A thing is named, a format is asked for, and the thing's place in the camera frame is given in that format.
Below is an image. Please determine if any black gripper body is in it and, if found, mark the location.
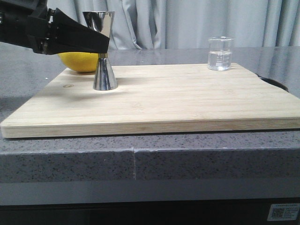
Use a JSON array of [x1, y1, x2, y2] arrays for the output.
[[0, 0, 57, 55]]

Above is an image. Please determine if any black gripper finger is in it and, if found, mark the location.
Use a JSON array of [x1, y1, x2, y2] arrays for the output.
[[48, 8, 110, 53]]

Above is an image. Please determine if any steel double jigger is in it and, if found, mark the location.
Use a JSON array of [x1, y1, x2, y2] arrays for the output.
[[83, 11, 118, 91]]

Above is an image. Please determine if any small glass beaker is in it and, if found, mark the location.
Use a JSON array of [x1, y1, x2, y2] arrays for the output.
[[207, 36, 234, 71]]

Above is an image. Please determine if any yellow lemon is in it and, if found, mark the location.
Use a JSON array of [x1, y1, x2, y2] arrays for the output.
[[58, 52, 98, 73]]

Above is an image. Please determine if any grey curtain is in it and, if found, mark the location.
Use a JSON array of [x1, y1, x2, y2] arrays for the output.
[[48, 0, 300, 50]]

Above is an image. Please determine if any wooden cutting board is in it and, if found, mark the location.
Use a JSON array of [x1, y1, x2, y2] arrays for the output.
[[0, 63, 300, 138]]

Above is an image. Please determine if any white QR code label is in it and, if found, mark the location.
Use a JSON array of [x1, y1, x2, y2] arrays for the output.
[[267, 203, 300, 221]]

